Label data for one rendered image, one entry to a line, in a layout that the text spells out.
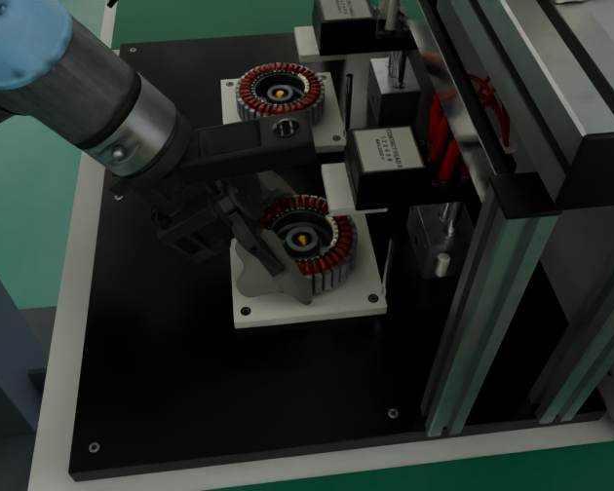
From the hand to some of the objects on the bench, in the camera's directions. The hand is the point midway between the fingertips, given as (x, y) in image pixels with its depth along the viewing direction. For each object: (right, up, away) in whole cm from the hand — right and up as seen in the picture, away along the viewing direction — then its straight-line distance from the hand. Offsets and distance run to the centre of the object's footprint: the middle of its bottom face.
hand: (307, 245), depth 65 cm
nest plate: (0, -2, +2) cm, 3 cm away
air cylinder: (+14, 0, +3) cm, 14 cm away
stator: (-3, +18, +16) cm, 24 cm away
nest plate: (-3, +17, +17) cm, 24 cm away
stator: (0, -1, +1) cm, 2 cm away
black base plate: (0, +6, +12) cm, 13 cm away
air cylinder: (+11, +18, +18) cm, 28 cm away
